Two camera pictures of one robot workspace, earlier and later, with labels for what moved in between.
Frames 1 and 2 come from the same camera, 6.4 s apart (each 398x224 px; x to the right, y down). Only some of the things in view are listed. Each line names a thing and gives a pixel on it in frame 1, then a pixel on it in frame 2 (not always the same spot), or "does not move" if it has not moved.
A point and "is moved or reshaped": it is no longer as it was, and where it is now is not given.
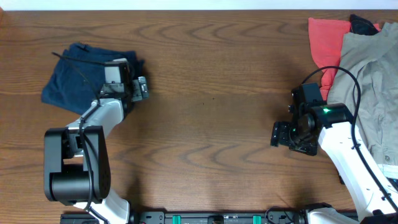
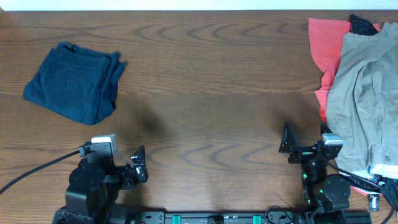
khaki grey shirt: [373, 59] does not move
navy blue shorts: [73, 81] is moved or reshaped
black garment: [359, 25] does not move
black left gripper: [135, 90] -> [131, 173]
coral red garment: [326, 38] does not move
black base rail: [161, 217] does not move
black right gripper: [282, 134] -> [306, 152]
